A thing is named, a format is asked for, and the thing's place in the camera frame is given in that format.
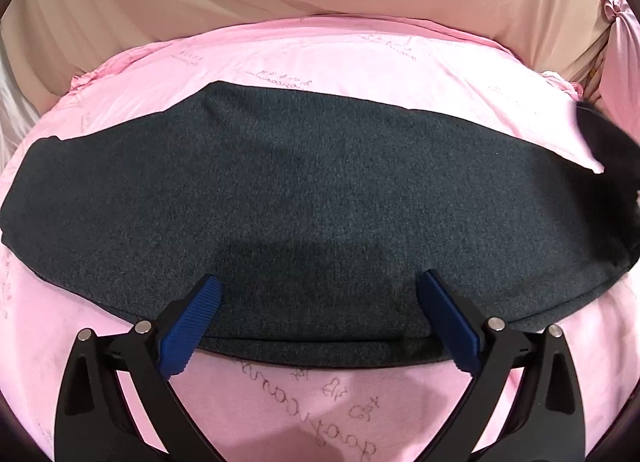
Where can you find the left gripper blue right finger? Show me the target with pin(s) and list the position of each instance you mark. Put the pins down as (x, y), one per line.
(546, 421)

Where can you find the dark grey pants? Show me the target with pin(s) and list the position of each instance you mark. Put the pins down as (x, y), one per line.
(317, 213)

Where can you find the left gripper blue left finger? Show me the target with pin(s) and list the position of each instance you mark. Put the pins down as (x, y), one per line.
(93, 421)

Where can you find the white satin curtain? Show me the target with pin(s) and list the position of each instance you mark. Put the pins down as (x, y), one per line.
(17, 114)

